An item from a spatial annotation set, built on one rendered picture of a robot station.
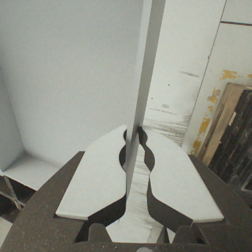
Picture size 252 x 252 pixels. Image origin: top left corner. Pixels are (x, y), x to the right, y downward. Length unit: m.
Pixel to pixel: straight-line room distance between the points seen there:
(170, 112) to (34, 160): 0.42
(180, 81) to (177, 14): 0.18
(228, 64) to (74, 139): 1.15
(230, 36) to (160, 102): 0.82
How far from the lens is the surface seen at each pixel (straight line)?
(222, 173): 1.14
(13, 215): 1.42
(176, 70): 0.49
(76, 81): 0.17
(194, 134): 1.38
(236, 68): 1.26
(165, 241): 2.03
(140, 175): 0.72
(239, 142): 1.01
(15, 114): 0.27
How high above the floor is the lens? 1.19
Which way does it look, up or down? 57 degrees down
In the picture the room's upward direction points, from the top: 147 degrees counter-clockwise
